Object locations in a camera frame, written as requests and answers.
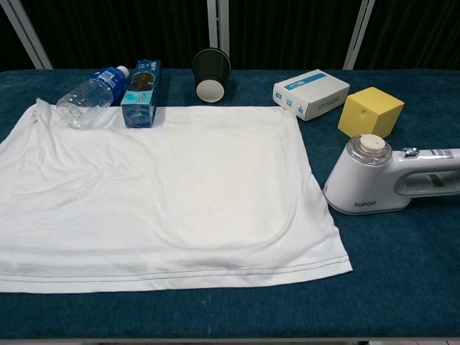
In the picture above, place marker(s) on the white blue cardboard box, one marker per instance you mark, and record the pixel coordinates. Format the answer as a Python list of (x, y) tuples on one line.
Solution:
[(309, 86)]

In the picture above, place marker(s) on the clear bottle blue label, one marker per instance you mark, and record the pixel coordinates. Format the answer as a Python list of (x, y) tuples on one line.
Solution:
[(86, 97)]

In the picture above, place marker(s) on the dark blue table mat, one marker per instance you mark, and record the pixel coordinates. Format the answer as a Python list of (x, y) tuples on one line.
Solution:
[(395, 269)]

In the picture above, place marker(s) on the white t-shirt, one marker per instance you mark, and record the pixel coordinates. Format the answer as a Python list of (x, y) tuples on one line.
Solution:
[(179, 179)]

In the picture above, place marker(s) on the silver handheld steamer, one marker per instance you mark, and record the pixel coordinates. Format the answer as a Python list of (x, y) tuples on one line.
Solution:
[(355, 179)]

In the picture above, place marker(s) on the black paper cup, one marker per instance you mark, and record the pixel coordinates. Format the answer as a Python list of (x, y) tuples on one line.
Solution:
[(210, 68)]

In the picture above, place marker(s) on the blue cookie box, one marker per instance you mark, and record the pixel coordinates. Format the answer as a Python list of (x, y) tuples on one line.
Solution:
[(138, 104)]

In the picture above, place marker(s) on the grey aluminium frame post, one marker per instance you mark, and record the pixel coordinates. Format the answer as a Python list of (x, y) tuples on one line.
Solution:
[(30, 34), (358, 36), (219, 28)]

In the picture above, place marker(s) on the yellow foam cube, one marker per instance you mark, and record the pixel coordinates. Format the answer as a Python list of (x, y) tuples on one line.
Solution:
[(366, 108)]

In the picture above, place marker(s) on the black pleated curtain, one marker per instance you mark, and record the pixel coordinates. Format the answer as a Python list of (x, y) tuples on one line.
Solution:
[(108, 28)]

